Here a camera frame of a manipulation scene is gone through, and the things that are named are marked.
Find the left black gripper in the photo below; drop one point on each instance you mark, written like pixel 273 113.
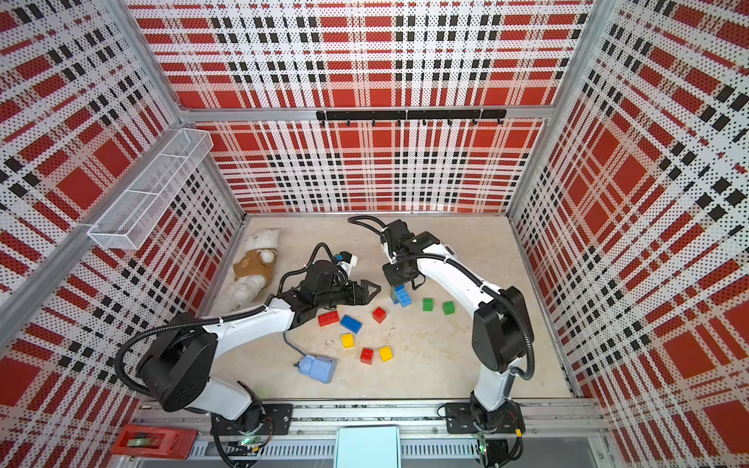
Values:
pixel 353 297

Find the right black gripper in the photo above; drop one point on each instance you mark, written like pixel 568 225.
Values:
pixel 392 280

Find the light blue long lego brick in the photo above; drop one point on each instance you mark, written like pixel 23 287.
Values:
pixel 403 296

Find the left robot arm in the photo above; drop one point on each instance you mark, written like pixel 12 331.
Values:
pixel 174 363

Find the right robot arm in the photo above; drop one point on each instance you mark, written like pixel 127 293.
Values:
pixel 502 336

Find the red small lego brick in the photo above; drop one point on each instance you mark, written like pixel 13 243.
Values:
pixel 379 315

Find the red long lego brick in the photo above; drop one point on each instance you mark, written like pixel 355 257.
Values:
pixel 328 318

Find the yellow square lego brick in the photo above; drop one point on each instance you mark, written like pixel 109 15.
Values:
pixel 348 340

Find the red square lego brick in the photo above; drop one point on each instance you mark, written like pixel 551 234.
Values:
pixel 367 356

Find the yellow small lego brick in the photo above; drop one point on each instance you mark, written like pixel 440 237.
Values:
pixel 386 353

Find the white teddy bear brown shirt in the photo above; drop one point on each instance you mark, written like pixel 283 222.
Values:
pixel 251 273

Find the light blue tray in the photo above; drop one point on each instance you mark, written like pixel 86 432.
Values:
pixel 368 446

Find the red tool box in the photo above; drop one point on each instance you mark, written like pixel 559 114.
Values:
pixel 154 442

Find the light blue charger with cable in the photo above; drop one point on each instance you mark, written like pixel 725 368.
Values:
pixel 319 368

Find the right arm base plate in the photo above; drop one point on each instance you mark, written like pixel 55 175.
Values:
pixel 472 418

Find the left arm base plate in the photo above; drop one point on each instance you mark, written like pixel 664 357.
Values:
pixel 268 419

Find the black hook rail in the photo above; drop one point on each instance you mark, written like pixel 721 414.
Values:
pixel 411 114

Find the white wire mesh basket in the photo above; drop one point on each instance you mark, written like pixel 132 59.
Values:
pixel 130 220

